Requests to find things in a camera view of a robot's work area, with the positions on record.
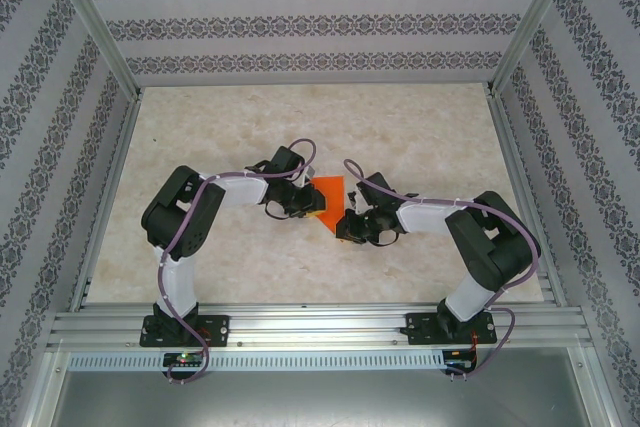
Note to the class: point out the orange cloth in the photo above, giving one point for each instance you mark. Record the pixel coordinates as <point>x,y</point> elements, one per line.
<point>335,197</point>

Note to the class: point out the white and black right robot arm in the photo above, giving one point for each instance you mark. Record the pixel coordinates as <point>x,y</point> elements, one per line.
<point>425,217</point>

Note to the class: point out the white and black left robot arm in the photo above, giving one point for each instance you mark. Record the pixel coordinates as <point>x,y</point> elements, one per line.
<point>240,192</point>

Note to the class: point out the grey metal shelf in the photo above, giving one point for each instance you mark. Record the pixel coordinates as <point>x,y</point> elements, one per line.
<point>320,402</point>

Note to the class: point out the aluminium mounting rail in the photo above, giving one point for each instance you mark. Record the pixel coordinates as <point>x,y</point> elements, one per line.
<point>320,327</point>

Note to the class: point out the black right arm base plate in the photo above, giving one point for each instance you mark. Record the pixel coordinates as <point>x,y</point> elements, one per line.
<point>417,329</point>

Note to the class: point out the aluminium side rail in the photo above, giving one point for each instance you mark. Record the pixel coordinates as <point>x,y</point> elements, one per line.
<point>525,197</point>
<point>107,197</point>

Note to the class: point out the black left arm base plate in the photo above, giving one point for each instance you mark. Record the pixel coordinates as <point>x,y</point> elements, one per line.
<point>217,329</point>

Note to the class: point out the aluminium frame post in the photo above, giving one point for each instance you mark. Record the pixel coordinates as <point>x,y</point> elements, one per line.
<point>100,27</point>
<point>530,22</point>

